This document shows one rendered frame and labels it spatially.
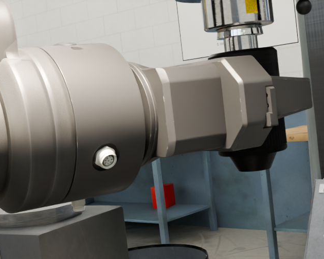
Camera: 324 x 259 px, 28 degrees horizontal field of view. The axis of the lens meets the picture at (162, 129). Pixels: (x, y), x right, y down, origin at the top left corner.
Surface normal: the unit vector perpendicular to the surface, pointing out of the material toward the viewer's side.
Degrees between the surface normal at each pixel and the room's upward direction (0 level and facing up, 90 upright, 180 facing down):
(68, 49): 25
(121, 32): 90
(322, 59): 90
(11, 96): 74
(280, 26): 90
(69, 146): 102
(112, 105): 82
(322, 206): 63
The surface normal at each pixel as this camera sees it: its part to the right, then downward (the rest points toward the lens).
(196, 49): -0.66, 0.11
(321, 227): -0.63, -0.33
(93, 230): 0.83, -0.07
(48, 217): 0.39, 0.00
